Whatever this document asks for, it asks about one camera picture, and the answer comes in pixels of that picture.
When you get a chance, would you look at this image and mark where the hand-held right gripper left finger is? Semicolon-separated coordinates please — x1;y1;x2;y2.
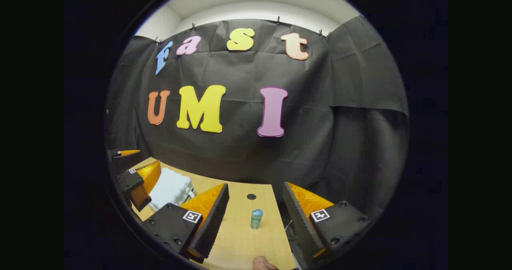
143;183;230;264

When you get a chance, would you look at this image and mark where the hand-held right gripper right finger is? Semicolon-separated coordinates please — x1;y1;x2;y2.
282;182;372;267

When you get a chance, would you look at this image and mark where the white suitcase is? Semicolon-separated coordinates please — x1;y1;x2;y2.
148;167;196;211

